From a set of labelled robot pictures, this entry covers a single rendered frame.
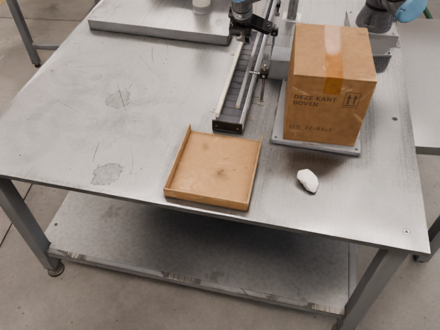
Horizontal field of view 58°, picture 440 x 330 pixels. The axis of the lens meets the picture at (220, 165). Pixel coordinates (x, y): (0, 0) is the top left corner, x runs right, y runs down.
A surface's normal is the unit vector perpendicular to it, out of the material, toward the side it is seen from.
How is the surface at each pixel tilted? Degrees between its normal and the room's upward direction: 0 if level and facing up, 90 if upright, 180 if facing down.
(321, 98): 90
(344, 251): 1
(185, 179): 0
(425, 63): 0
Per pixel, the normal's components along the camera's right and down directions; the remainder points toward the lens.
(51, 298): 0.00, -0.66
